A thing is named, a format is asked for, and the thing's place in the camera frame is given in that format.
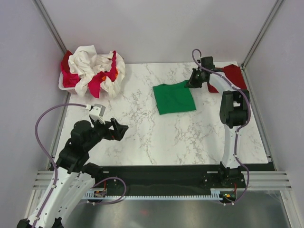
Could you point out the aluminium front rail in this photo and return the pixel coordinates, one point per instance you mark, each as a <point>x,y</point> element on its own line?
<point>266,180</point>

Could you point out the aluminium frame post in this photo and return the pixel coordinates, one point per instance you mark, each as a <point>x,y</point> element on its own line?
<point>266,25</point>
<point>50,25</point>

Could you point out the green t shirt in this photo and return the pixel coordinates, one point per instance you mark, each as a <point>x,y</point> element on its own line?
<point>175,98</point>

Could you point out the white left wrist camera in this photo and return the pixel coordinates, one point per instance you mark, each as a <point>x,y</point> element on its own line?
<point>96,112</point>

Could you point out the white slotted cable duct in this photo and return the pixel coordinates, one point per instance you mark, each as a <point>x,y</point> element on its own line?
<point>211,194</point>

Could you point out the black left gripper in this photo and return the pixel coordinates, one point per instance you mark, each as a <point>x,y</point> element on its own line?
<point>117,133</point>

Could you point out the right aluminium frame post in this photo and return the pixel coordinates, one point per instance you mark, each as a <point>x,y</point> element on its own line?
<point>266,25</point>

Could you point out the crumpled white shirt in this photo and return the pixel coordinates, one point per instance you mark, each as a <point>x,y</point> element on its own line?
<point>87,63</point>
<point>114,78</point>

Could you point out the folded dark red t shirt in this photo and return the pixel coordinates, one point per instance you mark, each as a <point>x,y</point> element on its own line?
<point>234,76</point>

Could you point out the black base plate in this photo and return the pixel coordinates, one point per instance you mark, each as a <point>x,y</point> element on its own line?
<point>118,187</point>

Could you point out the crumpled pink shirt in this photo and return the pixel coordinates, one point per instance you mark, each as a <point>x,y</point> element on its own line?
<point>94,86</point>

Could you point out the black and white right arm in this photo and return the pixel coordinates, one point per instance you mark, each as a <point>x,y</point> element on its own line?
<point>234,114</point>

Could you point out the crumpled red shirt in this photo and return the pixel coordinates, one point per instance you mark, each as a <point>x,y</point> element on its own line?
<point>64,62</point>

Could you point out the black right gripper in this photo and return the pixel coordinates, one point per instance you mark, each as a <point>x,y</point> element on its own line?
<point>192,83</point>

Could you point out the white laundry basket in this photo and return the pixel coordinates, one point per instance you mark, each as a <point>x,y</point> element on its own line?
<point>61,87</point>

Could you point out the left aluminium frame post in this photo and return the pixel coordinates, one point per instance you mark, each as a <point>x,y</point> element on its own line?
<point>50,25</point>

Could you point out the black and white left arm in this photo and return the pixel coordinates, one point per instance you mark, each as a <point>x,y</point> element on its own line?
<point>73,175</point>

